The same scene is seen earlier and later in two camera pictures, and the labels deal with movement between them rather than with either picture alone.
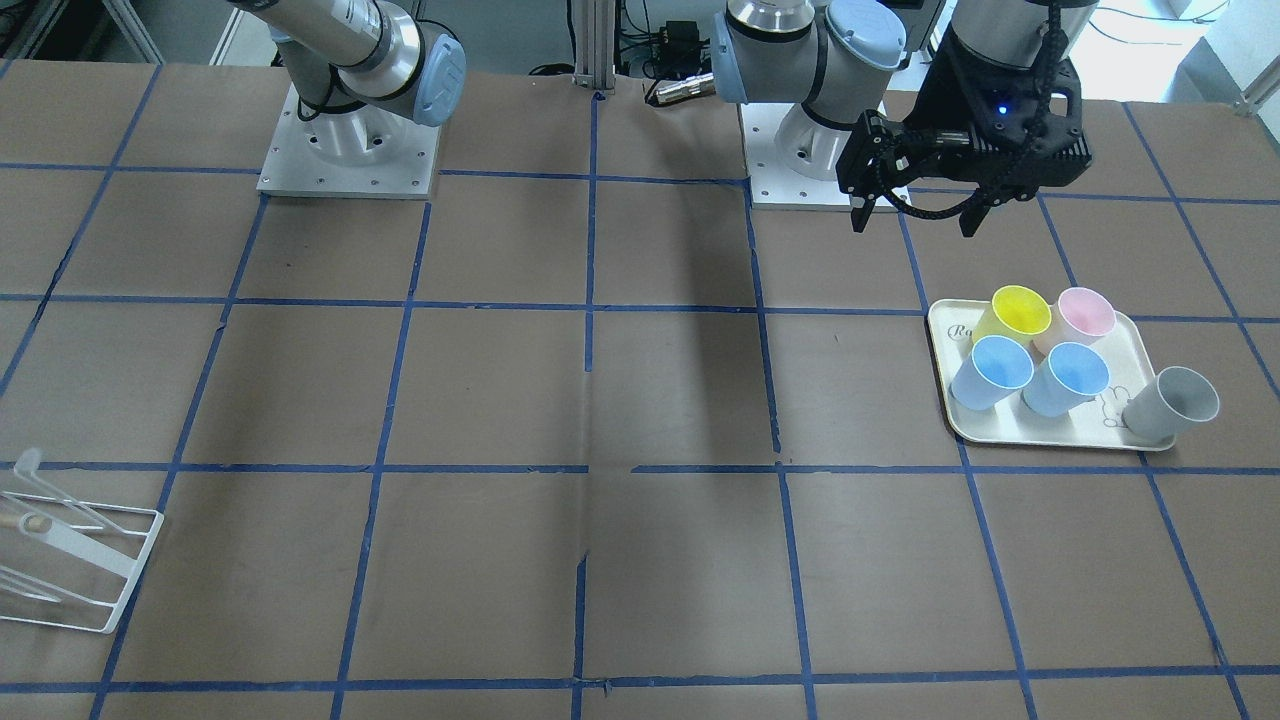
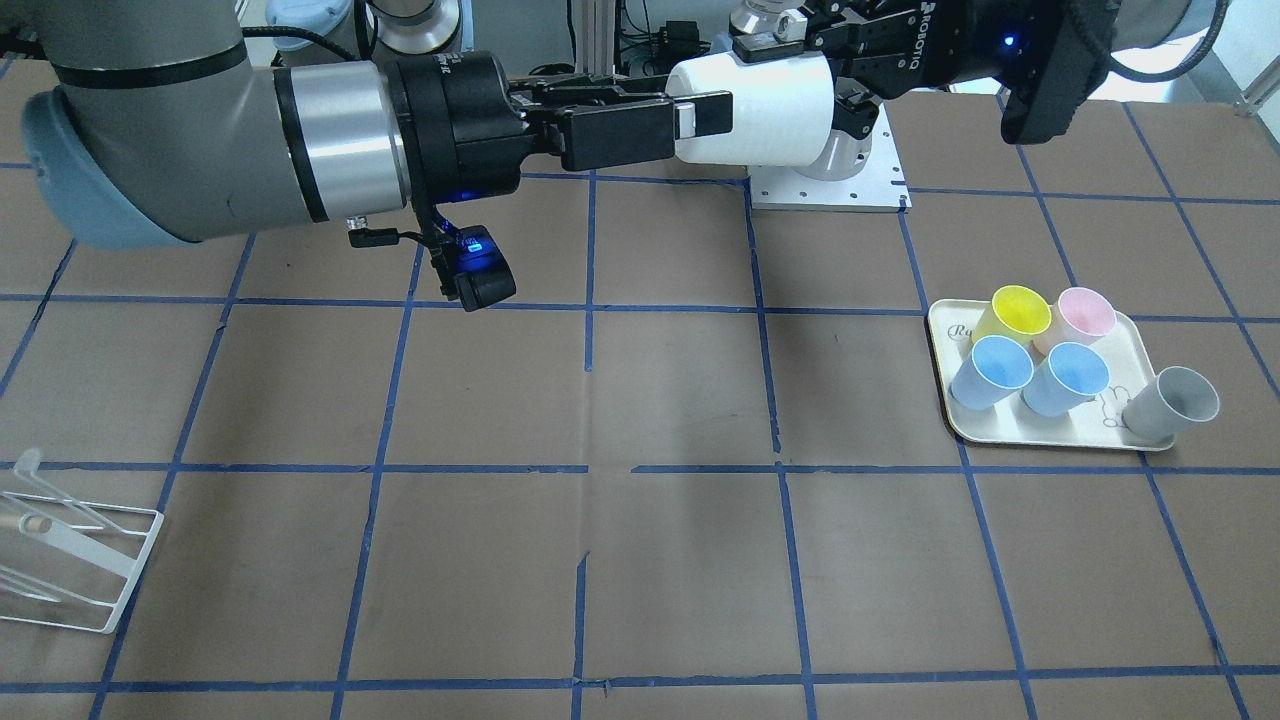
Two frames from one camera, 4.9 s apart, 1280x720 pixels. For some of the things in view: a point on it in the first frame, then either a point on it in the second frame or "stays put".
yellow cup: x=1014 y=312 stays put
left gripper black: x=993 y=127 to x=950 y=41
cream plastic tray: x=953 y=325 stays put
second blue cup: x=1072 y=376 stays put
